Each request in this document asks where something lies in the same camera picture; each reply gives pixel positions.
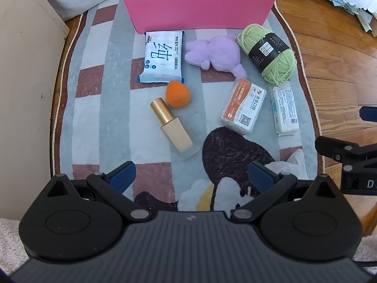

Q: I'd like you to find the small white tissue packet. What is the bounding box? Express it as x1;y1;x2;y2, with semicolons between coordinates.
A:
270;87;299;136

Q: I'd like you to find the gold cap foundation bottle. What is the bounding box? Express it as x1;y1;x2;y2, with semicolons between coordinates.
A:
150;98;200;160

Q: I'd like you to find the orange label cotton swab box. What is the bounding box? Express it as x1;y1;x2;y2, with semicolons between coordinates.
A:
221;78;266;135

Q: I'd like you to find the orange makeup sponge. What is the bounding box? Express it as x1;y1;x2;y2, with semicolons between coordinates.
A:
165;81;190;109

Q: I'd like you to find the green yarn ball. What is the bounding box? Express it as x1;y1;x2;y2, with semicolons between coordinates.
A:
236;24;297;86

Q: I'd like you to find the purple plush toy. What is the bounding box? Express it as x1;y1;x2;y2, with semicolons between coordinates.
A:
185;34;247;79

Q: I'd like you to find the blue white tissue pack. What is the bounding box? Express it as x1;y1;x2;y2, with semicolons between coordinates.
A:
137;31;184;83

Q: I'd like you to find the checkered cartoon rug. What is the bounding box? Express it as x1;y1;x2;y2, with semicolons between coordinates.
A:
52;0;324;211

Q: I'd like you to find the white fluffy towel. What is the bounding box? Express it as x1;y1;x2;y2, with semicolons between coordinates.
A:
0;218;29;275

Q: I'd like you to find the pink storage box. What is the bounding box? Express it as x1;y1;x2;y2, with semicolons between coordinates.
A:
123;0;275;33

